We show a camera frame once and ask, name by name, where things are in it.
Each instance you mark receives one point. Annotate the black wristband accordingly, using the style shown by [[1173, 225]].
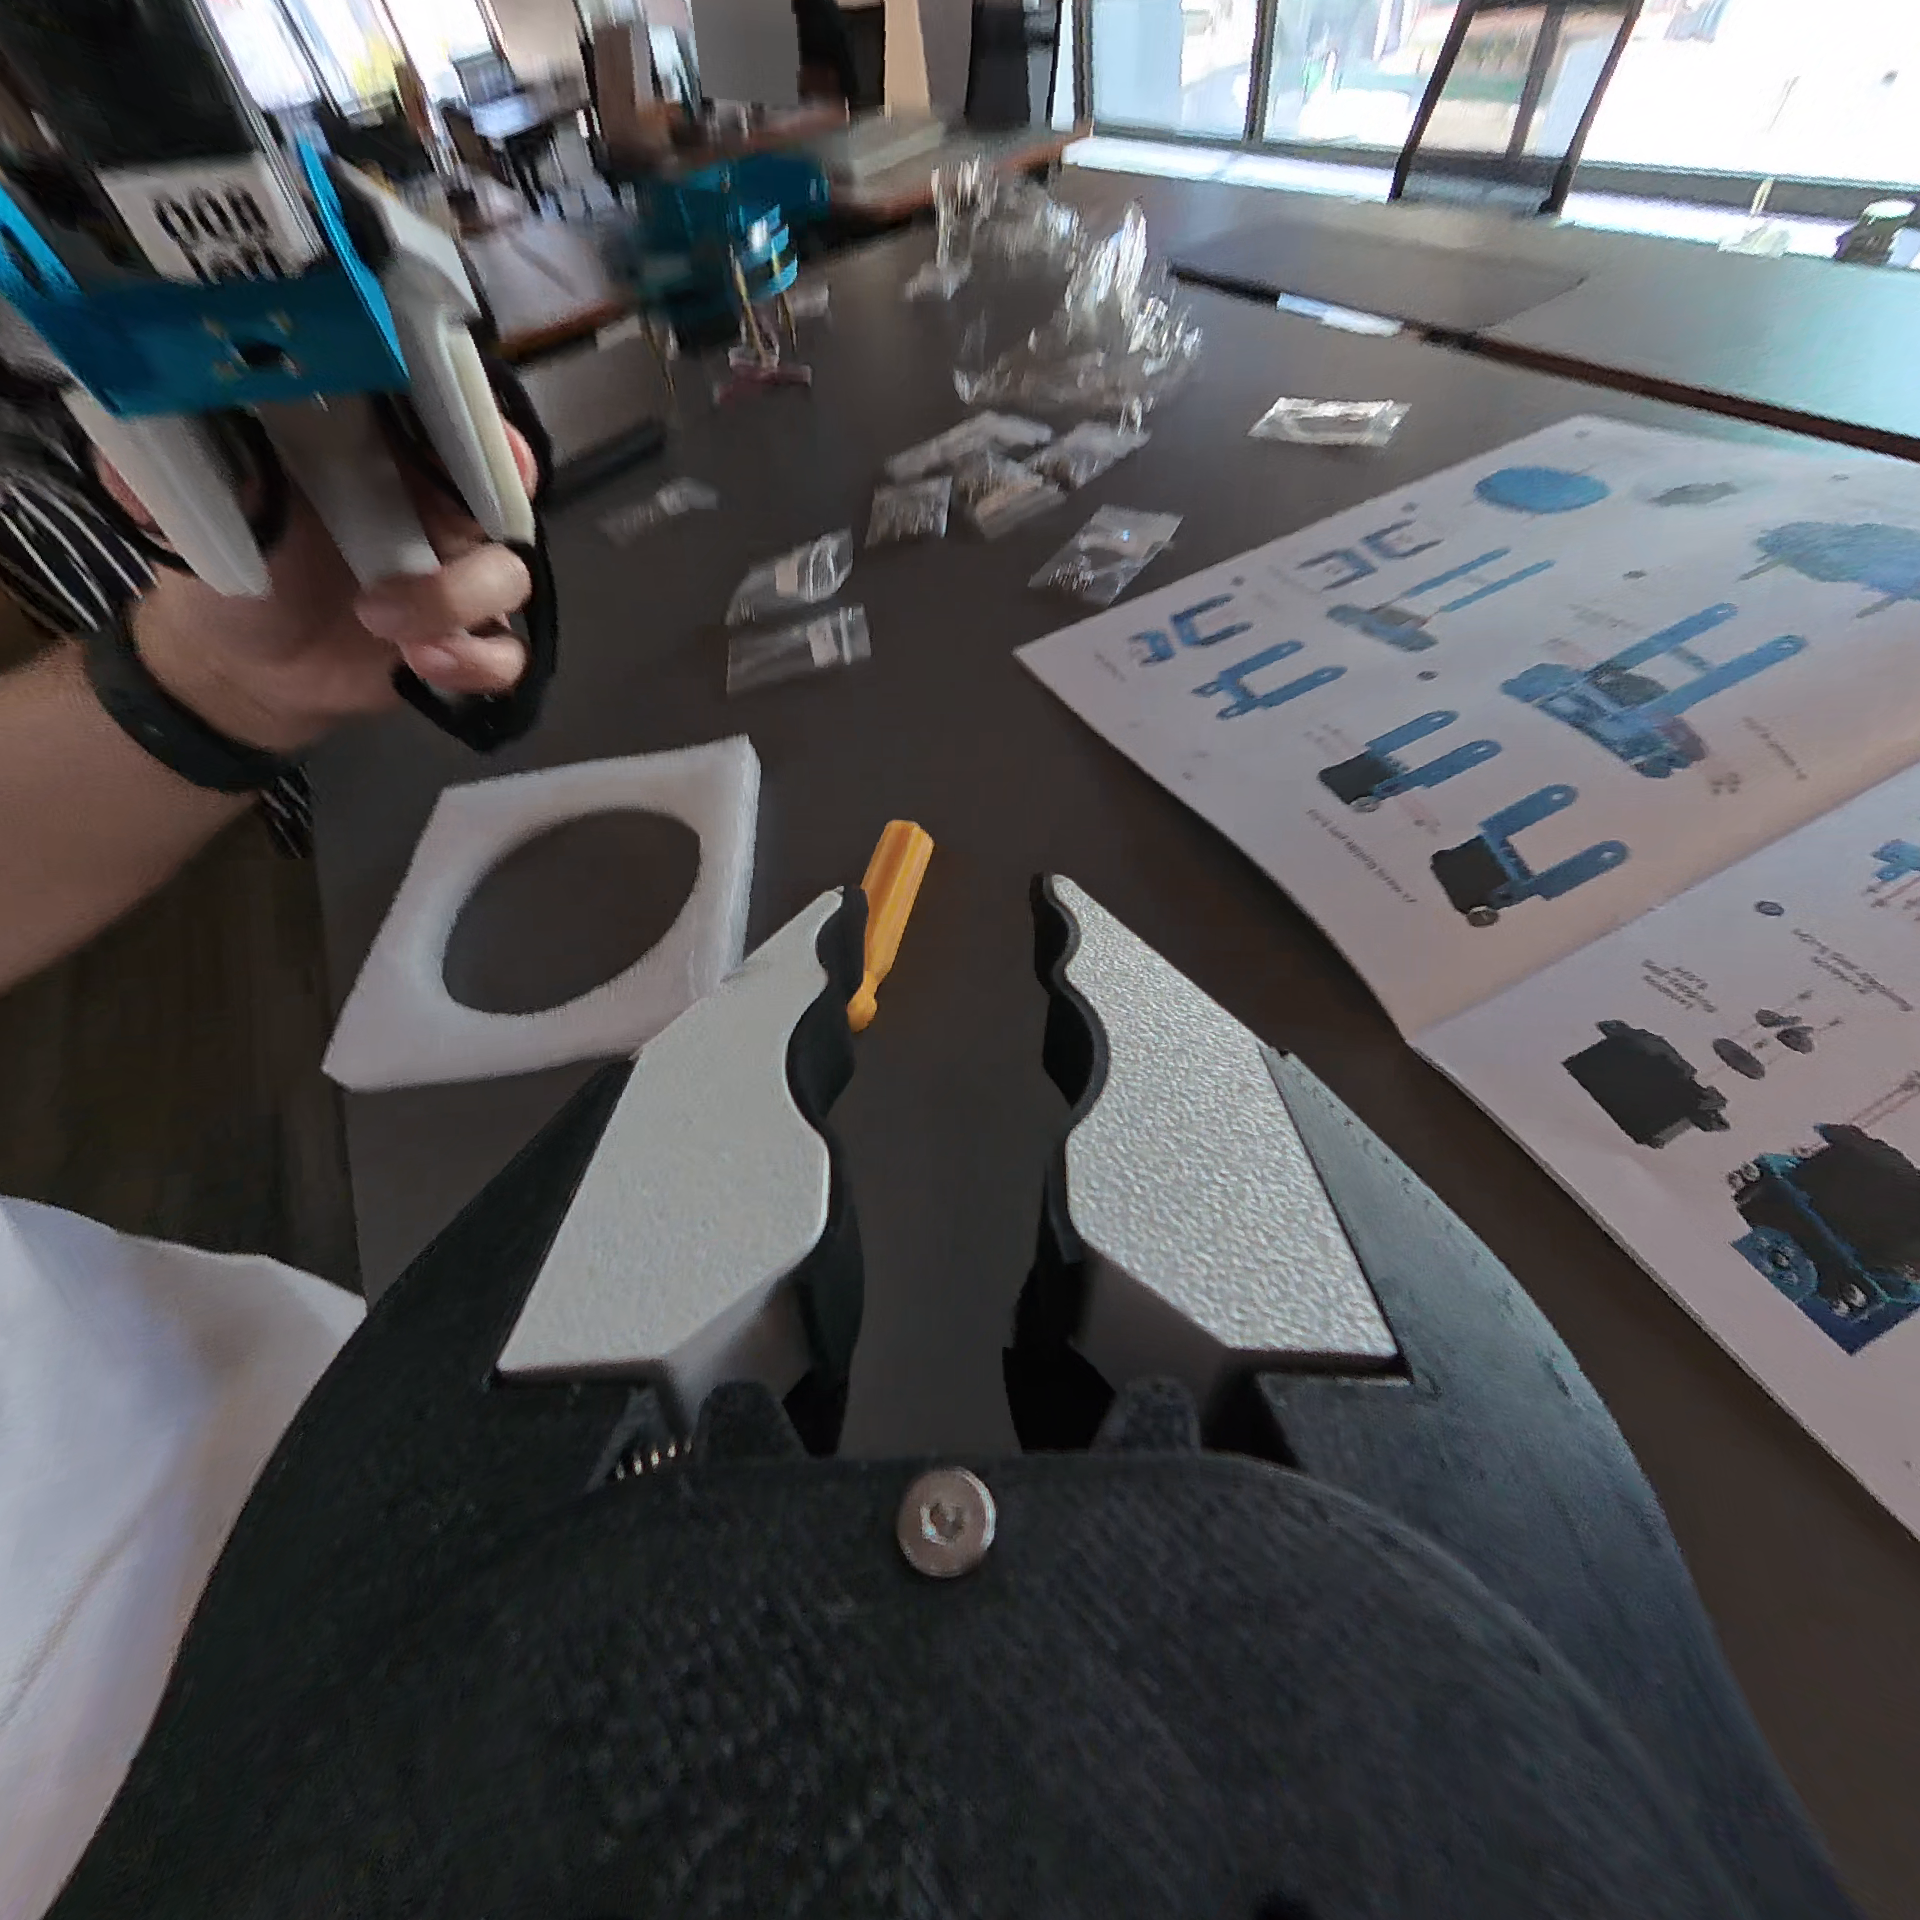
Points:
[[166, 734]]

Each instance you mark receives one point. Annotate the person's left forearm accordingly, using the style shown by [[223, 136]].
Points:
[[89, 856]]

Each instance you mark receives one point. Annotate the blue hobby robot arm base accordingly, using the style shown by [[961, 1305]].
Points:
[[721, 225]]

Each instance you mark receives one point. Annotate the scatter of small screw bags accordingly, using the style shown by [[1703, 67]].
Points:
[[1102, 555]]

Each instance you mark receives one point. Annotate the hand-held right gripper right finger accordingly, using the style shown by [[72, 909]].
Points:
[[1201, 1185]]

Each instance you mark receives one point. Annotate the crumpled clear plastic wrap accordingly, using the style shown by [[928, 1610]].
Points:
[[1079, 330]]

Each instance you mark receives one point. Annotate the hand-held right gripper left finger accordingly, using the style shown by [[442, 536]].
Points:
[[705, 1170]]

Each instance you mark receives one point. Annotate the dark brown desk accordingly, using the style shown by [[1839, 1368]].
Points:
[[930, 721]]

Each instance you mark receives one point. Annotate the window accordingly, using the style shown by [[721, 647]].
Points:
[[1770, 77]]

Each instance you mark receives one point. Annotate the white foam square with hole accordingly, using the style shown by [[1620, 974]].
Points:
[[390, 1005]]

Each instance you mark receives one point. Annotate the person's white shirt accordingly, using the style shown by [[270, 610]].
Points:
[[119, 1501]]

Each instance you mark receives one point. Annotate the small clear plastic wrap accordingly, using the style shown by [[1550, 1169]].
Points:
[[953, 225]]

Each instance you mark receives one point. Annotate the blue metal bracket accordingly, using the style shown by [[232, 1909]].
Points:
[[166, 338]]

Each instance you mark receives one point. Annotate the printed assembly instruction sheet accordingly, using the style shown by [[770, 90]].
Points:
[[1306, 779]]

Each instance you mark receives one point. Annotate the black metal frame stand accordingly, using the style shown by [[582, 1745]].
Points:
[[1448, 90]]

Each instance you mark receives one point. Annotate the person's left hand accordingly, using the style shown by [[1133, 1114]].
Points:
[[285, 661]]

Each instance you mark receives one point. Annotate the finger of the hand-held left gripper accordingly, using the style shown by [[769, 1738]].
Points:
[[189, 495], [369, 504]]

